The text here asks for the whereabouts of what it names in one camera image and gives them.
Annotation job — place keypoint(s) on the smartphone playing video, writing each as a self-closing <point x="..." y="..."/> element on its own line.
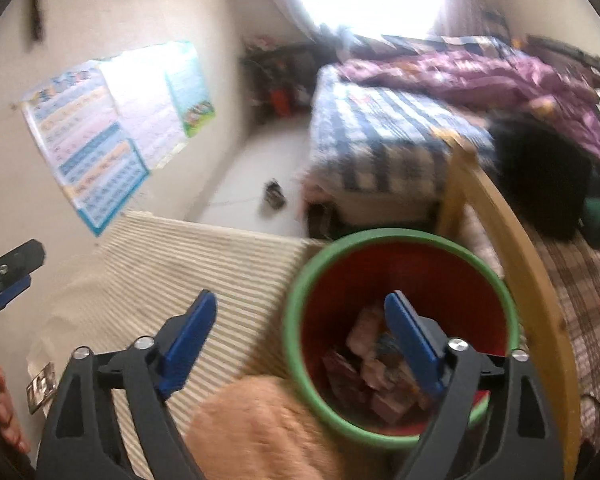
<point x="41" y="388"/>

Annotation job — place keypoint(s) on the left dark shoe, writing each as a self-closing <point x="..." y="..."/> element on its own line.
<point x="274" y="195"/>

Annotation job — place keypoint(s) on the person's left hand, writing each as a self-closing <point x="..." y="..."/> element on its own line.
<point x="9" y="423"/>

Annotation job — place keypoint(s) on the blue plaid bed quilt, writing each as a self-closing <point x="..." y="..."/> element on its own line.
<point x="375" y="140"/>

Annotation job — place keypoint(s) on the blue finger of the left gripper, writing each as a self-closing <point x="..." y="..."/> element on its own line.
<point x="13" y="291"/>

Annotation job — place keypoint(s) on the purple crumpled duvet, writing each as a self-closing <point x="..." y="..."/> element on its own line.
<point x="516" y="82"/>

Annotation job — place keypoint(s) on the wooden bed footboard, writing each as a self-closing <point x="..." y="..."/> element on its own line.
<point x="527" y="279"/>

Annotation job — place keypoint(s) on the white chart wall poster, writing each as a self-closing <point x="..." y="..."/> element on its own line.
<point x="137" y="82"/>

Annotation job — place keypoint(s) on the black clothing pile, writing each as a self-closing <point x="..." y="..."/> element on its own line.
<point x="543" y="175"/>

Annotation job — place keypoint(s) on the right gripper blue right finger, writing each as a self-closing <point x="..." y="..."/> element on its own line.
<point x="422" y="351"/>

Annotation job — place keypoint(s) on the green number wall poster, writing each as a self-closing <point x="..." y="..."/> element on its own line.
<point x="188" y="88"/>

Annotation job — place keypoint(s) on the striped beige tablecloth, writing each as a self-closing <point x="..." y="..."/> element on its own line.
<point x="148" y="269"/>

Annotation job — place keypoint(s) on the brown plaid bed cover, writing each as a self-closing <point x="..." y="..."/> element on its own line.
<point x="574" y="270"/>

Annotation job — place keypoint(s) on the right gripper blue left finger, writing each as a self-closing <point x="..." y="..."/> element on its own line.
<point x="180" y="342"/>

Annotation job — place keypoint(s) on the red container under shelf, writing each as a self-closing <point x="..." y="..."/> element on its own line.
<point x="280" y="101"/>

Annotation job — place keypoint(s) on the red bin green rim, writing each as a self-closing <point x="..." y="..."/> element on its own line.
<point x="425" y="289"/>

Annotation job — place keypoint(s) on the dark shelf table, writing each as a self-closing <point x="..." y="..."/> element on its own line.
<point x="290" y="66"/>

